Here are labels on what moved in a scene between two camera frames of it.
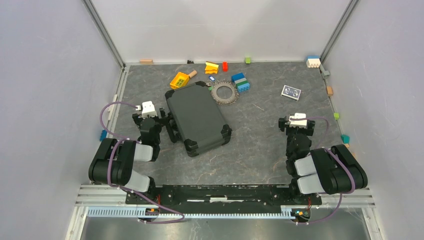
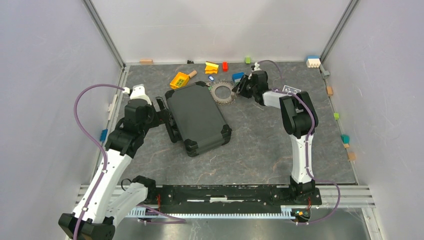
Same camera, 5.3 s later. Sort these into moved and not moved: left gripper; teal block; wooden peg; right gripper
Moved: right gripper
Not moved: left gripper; teal block; wooden peg
